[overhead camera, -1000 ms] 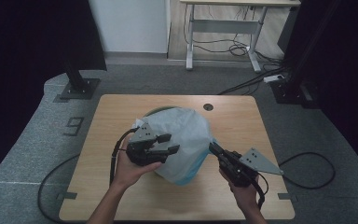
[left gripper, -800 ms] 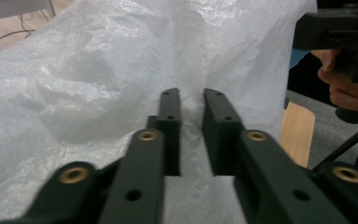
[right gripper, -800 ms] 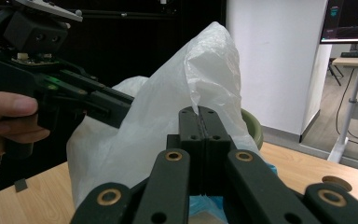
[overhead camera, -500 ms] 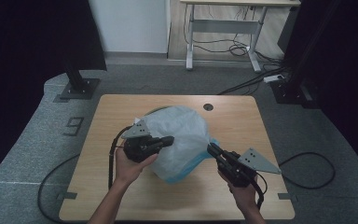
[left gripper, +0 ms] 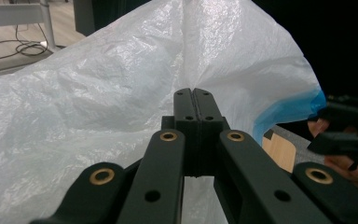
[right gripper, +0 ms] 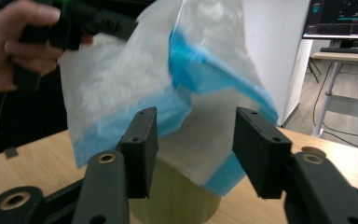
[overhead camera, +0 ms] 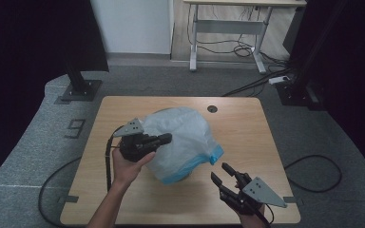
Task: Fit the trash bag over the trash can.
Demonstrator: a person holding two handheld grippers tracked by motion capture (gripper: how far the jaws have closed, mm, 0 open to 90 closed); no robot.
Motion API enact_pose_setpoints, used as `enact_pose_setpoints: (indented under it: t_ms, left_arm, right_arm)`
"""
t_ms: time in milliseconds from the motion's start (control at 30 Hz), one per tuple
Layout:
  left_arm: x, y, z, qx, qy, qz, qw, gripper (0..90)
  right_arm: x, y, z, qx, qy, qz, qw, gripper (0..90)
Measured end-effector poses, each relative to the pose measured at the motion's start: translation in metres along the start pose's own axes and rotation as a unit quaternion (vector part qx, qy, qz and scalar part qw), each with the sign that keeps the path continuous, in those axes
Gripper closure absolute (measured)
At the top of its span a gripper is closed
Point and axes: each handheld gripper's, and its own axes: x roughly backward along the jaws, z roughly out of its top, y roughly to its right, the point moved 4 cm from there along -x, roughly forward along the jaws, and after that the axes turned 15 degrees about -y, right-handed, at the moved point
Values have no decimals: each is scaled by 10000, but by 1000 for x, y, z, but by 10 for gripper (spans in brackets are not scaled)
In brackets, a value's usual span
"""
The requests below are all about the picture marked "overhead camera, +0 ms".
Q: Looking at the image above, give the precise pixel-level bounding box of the person's right hand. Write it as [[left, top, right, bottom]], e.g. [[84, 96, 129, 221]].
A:
[[239, 205, 267, 228]]

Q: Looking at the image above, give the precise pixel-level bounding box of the white partition panel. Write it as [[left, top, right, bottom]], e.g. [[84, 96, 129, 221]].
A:
[[89, 0, 175, 55]]

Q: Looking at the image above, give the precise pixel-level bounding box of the looped black floor cable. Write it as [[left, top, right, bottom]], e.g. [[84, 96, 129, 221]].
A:
[[283, 154, 343, 194]]

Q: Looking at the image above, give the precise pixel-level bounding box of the black curtain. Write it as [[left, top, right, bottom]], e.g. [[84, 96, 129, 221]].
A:
[[0, 0, 109, 191], [283, 0, 365, 175]]

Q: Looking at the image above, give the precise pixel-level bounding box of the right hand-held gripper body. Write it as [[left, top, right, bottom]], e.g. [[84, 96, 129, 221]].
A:
[[221, 173, 288, 217]]

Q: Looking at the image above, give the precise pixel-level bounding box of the black metal stand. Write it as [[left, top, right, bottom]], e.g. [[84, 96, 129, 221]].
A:
[[275, 0, 346, 110]]

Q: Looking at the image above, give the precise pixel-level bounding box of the white power strip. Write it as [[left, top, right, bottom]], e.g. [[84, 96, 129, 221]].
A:
[[268, 75, 291, 86]]

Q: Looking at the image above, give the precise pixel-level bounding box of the black stand base left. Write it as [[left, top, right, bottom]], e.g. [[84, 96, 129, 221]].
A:
[[60, 60, 104, 103]]

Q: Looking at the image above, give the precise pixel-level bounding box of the left hand-held gripper black cable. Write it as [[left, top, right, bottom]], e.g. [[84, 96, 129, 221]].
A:
[[37, 124, 125, 228]]

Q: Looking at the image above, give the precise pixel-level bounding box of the white plastic bag blue edge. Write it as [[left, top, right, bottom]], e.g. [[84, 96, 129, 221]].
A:
[[141, 106, 225, 186]]

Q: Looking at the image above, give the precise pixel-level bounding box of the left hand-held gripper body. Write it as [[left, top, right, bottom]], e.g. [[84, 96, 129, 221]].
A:
[[113, 118, 156, 163]]

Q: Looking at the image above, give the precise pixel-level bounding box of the hand-held gripper black cable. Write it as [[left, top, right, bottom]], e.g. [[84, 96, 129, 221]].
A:
[[259, 203, 275, 228], [37, 124, 125, 228]]

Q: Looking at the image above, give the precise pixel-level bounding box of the long black floor cable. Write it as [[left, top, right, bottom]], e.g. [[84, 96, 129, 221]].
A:
[[221, 66, 296, 98]]

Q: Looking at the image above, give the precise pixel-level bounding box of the coil of black cables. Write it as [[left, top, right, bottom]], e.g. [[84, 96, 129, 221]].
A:
[[233, 43, 255, 59]]

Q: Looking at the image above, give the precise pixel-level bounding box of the person's left hand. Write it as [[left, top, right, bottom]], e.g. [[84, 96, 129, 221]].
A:
[[111, 147, 157, 190]]

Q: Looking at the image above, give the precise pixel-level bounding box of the right hand-held gripper black cable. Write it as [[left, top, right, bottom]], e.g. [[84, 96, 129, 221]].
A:
[[259, 203, 275, 228]]

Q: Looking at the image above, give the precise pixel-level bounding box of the white desk frame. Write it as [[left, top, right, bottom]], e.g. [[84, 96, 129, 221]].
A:
[[182, 0, 308, 74]]

